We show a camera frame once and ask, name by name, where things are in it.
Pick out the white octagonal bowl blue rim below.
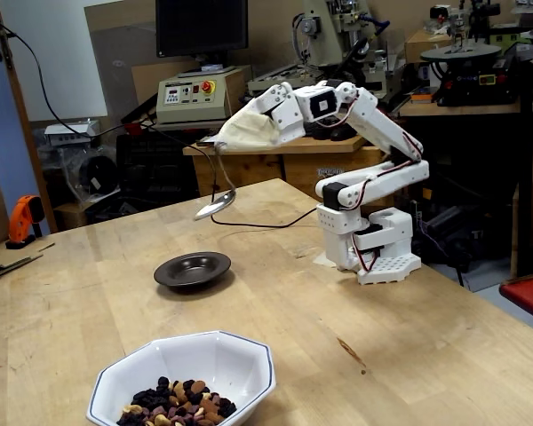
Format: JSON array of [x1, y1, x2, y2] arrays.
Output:
[[85, 329, 277, 426]]

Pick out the dark brown plate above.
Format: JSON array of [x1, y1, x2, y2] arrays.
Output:
[[153, 251, 232, 288]]

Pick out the beige masking tape wrap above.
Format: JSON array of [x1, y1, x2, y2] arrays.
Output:
[[203, 104, 282, 155]]

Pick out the beige control box red button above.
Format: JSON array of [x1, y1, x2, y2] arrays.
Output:
[[155, 66, 245, 125]]

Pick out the bent metal spoon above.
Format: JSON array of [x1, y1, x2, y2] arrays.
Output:
[[193, 144, 238, 222]]

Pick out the black plastic crate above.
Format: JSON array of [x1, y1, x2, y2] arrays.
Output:
[[115, 130, 201, 209]]

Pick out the black keyboard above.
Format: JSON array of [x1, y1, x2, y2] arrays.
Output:
[[304, 120, 337, 138]]

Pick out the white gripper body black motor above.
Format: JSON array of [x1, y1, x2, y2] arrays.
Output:
[[266, 91, 306, 144]]

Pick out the black computer monitor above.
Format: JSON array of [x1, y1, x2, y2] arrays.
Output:
[[155, 0, 250, 72]]

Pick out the brown cardboard box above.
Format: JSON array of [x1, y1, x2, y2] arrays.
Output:
[[403, 28, 454, 63]]

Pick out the white robot arm with base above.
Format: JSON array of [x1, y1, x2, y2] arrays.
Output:
[[292, 79, 430, 286]]

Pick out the thin black cable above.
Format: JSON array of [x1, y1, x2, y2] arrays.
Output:
[[0, 12, 319, 230]]

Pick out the wooden side table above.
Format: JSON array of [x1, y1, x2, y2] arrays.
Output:
[[398, 98, 533, 119]]

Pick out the wooden workbench cabinet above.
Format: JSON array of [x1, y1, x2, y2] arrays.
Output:
[[182, 123, 410, 209]]

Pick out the flat cardboard pieces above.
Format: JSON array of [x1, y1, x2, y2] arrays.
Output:
[[0, 241, 45, 283]]

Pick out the orange black hand tool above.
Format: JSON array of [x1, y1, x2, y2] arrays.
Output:
[[4, 194, 46, 249]]

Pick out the beige milling machine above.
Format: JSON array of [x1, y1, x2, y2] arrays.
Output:
[[247, 0, 406, 112]]

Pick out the red chair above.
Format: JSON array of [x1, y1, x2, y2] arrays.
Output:
[[499, 270, 533, 327]]

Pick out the blue door wooden frame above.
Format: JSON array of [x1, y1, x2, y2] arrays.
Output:
[[0, 0, 57, 236]]

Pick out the small white box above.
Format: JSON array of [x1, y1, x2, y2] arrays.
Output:
[[44, 119, 101, 146]]

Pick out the white moving gripper jaw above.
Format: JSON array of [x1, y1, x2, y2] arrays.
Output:
[[248, 82, 294, 112]]

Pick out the black scroll saw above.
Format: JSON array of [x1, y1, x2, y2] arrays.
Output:
[[419, 2, 523, 107]]

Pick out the nuts and raisins mix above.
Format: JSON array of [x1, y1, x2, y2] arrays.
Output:
[[115, 375, 238, 426]]

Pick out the plastic bag with black roll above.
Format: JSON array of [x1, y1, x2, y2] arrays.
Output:
[[57, 144, 121, 205]]

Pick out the beige tape piece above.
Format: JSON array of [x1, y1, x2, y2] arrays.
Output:
[[314, 250, 338, 270]]

